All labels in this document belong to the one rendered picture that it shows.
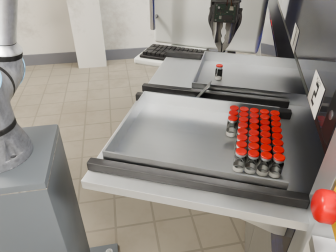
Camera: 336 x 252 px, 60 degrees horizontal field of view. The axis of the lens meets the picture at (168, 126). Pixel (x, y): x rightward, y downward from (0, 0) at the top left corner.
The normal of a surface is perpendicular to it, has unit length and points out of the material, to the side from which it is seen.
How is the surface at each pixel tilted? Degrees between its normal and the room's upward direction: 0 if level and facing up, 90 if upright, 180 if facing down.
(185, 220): 0
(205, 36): 90
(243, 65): 0
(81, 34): 90
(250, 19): 90
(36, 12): 90
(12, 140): 72
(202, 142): 0
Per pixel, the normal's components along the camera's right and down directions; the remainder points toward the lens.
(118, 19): 0.18, 0.55
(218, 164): 0.00, -0.83
